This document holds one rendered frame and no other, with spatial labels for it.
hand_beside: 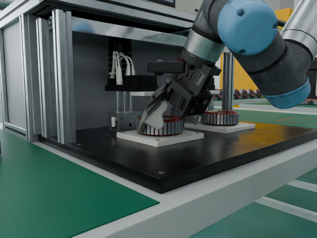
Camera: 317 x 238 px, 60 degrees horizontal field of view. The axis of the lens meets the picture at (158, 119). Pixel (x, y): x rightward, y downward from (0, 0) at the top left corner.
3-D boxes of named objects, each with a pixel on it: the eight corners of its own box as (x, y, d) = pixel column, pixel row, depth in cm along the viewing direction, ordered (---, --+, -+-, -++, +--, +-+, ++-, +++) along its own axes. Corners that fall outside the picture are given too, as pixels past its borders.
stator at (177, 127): (192, 132, 66) (193, 117, 65) (158, 139, 58) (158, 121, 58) (161, 127, 74) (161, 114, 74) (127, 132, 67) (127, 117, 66)
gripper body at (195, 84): (179, 120, 56) (204, 67, 50) (154, 97, 61) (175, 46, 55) (202, 117, 61) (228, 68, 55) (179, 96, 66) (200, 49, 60)
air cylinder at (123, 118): (141, 130, 78) (141, 110, 77) (119, 133, 73) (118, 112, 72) (130, 128, 81) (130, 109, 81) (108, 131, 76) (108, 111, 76)
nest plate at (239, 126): (255, 128, 82) (255, 123, 82) (226, 133, 72) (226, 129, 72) (213, 123, 93) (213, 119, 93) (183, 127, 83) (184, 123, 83)
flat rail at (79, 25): (230, 53, 99) (230, 44, 99) (63, 29, 58) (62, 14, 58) (227, 53, 100) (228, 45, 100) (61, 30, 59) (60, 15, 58)
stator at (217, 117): (246, 124, 81) (247, 111, 80) (220, 127, 75) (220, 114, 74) (218, 120, 90) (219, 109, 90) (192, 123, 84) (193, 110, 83)
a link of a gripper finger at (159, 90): (144, 110, 57) (173, 80, 57) (140, 106, 58) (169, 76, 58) (154, 118, 61) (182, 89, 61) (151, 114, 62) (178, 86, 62)
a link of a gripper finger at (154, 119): (143, 142, 56) (174, 110, 56) (128, 125, 60) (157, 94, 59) (150, 146, 59) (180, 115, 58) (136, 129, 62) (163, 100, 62)
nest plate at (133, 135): (204, 138, 66) (204, 132, 66) (157, 147, 56) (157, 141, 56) (161, 130, 77) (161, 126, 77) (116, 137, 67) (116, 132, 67)
